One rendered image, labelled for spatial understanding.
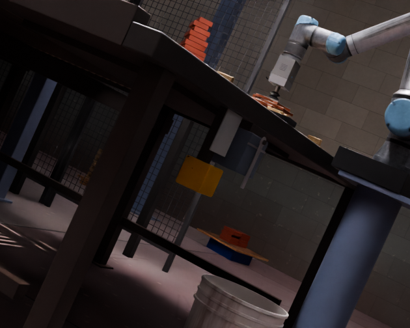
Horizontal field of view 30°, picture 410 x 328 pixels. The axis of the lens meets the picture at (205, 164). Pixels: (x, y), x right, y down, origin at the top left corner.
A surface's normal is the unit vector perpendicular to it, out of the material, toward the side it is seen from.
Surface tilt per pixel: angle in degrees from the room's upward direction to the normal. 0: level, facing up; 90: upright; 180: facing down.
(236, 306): 93
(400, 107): 99
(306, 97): 90
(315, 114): 90
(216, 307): 93
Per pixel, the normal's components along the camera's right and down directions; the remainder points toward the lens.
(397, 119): -0.42, -0.01
